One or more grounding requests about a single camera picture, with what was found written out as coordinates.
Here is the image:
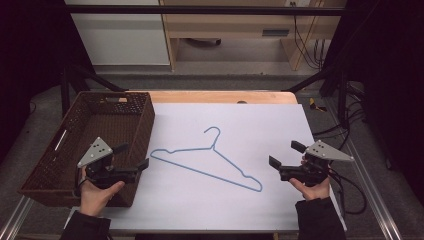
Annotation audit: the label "black horizontal frame bar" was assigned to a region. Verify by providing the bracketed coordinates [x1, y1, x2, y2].
[64, 4, 348, 17]

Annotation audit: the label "white sheet table cover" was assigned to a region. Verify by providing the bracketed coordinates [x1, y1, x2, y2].
[66, 102, 348, 233]

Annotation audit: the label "blue wire clothes hanger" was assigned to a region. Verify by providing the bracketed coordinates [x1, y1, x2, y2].
[149, 126, 264, 194]

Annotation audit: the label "white cabinet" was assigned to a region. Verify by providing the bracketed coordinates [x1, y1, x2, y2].
[64, 0, 171, 67]

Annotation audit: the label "wooden table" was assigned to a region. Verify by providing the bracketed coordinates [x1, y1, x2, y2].
[128, 90, 299, 105]

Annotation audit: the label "person's right hand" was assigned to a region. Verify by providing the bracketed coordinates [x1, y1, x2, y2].
[289, 177, 331, 202]

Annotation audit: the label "brown woven basket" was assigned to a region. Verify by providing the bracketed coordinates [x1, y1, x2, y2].
[18, 91, 156, 208]

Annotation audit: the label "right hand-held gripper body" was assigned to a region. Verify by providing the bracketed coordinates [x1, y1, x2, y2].
[279, 139, 355, 187]

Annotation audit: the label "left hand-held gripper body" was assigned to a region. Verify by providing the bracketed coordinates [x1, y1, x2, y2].
[77, 136, 139, 190]

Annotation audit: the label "light wooden desk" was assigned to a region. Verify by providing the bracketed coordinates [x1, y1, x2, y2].
[159, 0, 348, 72]

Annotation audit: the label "dark curtain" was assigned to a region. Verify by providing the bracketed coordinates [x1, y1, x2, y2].
[0, 0, 96, 165]
[322, 0, 424, 205]

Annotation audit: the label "yellow and black tool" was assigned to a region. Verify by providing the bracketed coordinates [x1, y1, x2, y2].
[308, 97, 328, 113]

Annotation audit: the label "person's left hand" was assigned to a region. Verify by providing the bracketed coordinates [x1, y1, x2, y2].
[79, 167, 126, 218]

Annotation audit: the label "black floor cables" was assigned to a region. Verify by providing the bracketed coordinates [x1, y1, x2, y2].
[312, 83, 368, 152]

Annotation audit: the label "black metal stand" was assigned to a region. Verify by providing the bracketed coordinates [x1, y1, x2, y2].
[59, 64, 128, 118]
[285, 61, 352, 130]

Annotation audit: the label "black object under desk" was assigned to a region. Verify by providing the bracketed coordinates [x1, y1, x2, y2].
[184, 37, 222, 47]

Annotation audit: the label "black hanging cables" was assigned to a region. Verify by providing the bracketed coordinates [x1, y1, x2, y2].
[289, 1, 327, 71]

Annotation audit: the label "aluminium rail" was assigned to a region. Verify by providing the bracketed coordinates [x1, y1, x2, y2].
[323, 96, 405, 240]
[0, 195, 35, 240]

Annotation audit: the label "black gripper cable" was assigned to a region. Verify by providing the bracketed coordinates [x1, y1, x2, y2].
[328, 167, 368, 216]

